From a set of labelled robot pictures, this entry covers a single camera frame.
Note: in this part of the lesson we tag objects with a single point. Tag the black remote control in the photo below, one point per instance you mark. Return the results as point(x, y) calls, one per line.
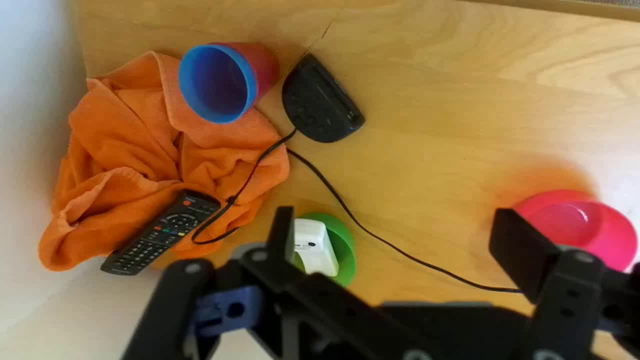
point(161, 233)

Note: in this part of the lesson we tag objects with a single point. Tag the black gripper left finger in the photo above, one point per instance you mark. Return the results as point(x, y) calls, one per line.
point(281, 233)

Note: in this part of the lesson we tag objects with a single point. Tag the pink bowl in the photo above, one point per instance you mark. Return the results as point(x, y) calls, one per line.
point(600, 231)

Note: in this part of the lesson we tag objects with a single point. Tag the orange cloth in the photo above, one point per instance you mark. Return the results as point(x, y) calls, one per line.
point(121, 152)

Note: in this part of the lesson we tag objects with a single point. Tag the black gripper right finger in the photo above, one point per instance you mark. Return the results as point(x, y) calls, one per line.
point(522, 251)

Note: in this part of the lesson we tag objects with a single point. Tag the blue and red cup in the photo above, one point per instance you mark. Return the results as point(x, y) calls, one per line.
point(220, 83)

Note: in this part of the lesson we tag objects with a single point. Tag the black computer mouse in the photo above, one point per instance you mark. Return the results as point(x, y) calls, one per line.
point(320, 102)

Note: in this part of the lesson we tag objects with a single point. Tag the green bowl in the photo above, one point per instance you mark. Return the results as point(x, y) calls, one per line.
point(344, 247)

